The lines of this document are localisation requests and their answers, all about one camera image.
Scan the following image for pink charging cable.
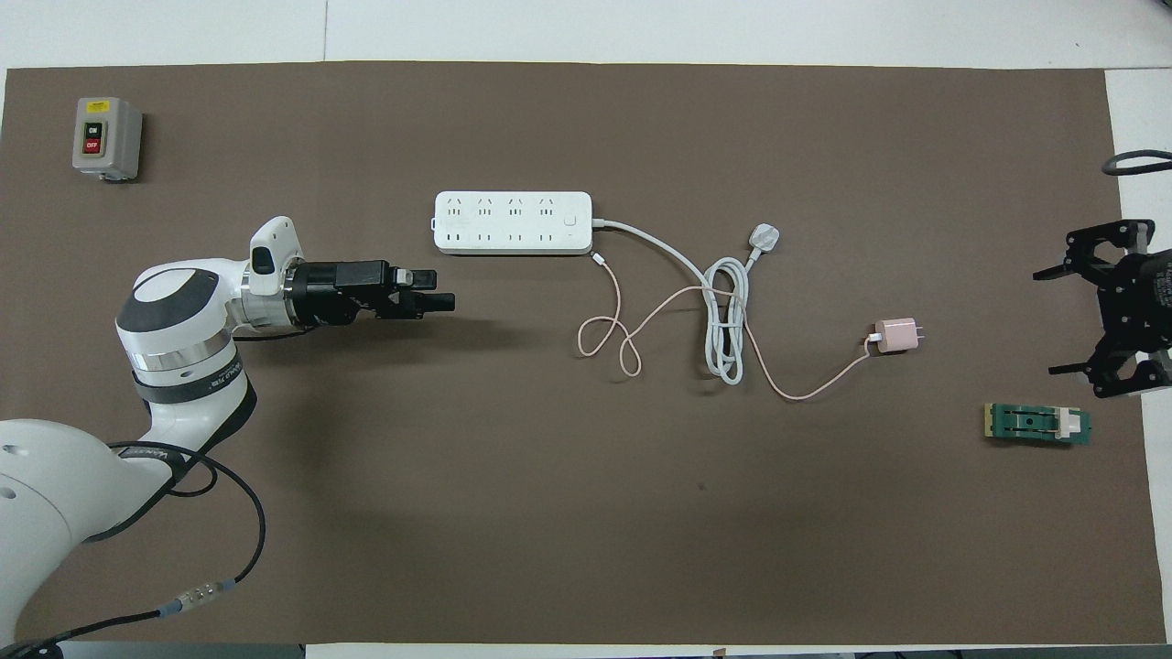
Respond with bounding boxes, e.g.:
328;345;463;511
577;252;882;402

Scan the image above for white power strip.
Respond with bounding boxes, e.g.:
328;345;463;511
432;190;594;256

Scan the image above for green knife switch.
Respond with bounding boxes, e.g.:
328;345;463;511
983;403;1093;448

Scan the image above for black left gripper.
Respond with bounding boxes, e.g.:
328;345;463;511
293;260;457;329

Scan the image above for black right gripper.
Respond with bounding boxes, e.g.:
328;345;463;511
1033;220;1172;399

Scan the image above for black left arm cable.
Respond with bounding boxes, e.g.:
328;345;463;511
0;442;268;659

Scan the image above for pink charger adapter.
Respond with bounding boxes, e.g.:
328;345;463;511
873;317;926;355

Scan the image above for brown table mat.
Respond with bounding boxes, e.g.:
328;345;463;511
0;61;1168;646

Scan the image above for grey on-off switch box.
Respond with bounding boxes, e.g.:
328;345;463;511
72;97;144;182

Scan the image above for white power cord with plug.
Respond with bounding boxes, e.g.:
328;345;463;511
591;218;782;386

